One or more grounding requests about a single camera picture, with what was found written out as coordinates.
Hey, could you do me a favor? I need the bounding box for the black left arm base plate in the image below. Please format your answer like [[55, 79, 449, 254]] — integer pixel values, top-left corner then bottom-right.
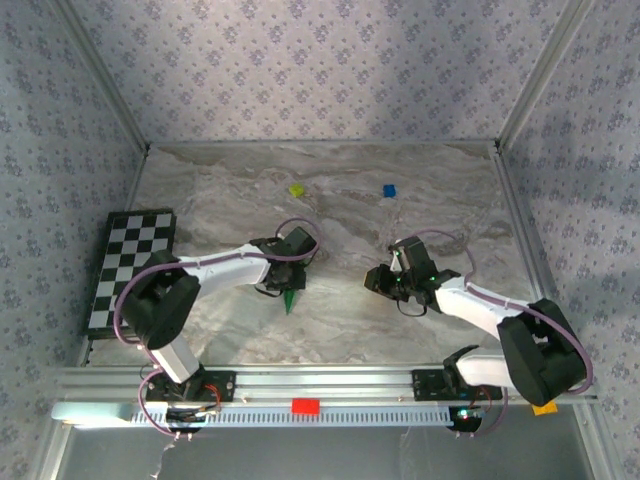
[[144, 370, 237, 402]]

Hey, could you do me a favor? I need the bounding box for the black and white checkerboard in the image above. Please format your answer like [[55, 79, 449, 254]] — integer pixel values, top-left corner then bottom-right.
[[85, 208, 177, 337]]

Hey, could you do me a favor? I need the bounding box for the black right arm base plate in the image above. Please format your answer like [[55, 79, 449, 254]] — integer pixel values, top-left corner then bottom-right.
[[411, 368, 504, 402]]

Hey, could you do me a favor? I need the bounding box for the aluminium corner post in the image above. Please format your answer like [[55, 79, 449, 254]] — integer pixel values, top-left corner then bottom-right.
[[52, 0, 151, 153], [497, 0, 596, 153]]

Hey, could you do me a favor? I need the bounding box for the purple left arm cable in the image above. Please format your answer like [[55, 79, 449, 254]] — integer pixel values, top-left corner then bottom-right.
[[113, 217, 322, 441]]

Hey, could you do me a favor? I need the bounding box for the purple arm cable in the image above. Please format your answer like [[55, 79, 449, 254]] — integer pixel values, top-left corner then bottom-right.
[[113, 217, 322, 441], [389, 228, 595, 441]]

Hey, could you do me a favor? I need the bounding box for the white slotted cable duct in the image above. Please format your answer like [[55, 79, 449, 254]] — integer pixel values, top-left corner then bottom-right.
[[132, 403, 454, 429]]

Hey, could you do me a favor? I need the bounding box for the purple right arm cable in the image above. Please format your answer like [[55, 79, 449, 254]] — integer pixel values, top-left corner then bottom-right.
[[389, 228, 595, 441]]

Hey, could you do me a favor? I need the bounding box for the thin aluminium rear rail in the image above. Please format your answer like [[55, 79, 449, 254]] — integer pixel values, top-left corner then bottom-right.
[[147, 138, 501, 149]]

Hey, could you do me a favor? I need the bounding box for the long aluminium mounting rail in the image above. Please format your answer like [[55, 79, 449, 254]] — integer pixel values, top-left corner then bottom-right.
[[55, 364, 600, 405]]

